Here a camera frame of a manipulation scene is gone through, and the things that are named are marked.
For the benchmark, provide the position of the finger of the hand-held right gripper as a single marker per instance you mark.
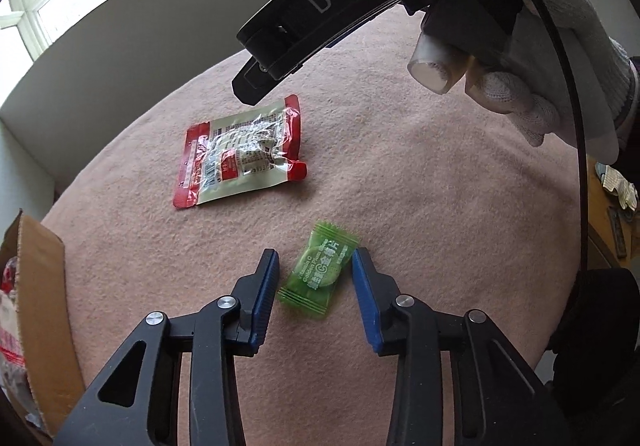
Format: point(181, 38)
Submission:
point(252, 84)

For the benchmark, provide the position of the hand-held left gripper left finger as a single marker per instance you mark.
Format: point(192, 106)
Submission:
point(262, 298)

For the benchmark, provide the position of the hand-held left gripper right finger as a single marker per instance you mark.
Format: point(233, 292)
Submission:
point(367, 306)

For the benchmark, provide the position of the green candy packet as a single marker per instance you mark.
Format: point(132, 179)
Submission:
point(320, 266)

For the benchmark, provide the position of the red white snack packet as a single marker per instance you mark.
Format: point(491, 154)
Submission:
point(10, 321)
point(240, 151)

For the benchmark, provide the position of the brown cardboard box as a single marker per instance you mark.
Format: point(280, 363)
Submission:
point(45, 301)

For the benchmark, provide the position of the person's right hand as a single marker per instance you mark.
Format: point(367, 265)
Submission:
point(560, 51)

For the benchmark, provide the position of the pink blanket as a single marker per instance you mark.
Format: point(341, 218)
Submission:
point(425, 201)

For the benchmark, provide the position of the wooden side table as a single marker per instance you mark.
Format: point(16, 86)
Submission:
point(600, 226)

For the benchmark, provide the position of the dark flat bar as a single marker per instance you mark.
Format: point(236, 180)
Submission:
point(617, 231)

